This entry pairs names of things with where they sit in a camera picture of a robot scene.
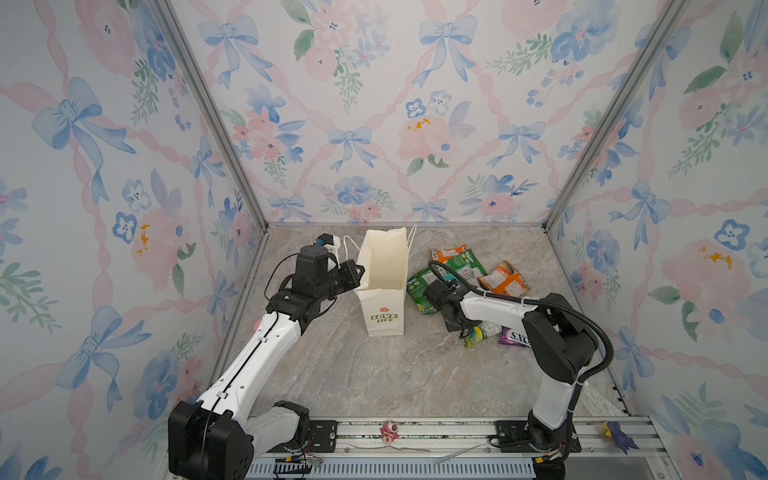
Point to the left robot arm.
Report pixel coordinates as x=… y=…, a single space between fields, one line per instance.
x=214 y=437

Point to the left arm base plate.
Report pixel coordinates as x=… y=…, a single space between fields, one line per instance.
x=317 y=436

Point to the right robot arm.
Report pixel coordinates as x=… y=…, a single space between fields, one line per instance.
x=569 y=348

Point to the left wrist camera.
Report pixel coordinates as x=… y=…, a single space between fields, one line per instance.
x=330 y=242

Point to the orange snack pack back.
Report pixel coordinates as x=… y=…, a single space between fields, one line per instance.
x=443 y=255

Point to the white paper bag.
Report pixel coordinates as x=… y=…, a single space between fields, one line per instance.
x=384 y=254

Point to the purple toy figure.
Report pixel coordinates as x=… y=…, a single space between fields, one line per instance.
x=621 y=439

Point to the orange snack pack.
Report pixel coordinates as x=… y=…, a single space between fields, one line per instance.
x=443 y=255
x=505 y=279

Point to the pink toy figure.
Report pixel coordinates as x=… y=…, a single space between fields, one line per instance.
x=389 y=432

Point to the orange snack pack right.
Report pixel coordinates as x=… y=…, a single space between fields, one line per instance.
x=505 y=279

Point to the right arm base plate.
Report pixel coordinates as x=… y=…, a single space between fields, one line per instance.
x=523 y=436

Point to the purple snack pack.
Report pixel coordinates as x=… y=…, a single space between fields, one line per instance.
x=511 y=337

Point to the green snack pack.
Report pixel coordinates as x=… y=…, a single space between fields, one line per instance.
x=481 y=332
x=416 y=289
x=468 y=267

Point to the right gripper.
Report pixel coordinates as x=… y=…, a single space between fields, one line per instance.
x=461 y=328

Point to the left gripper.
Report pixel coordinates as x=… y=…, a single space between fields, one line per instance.
x=358 y=273

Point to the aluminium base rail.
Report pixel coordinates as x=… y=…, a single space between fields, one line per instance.
x=460 y=448

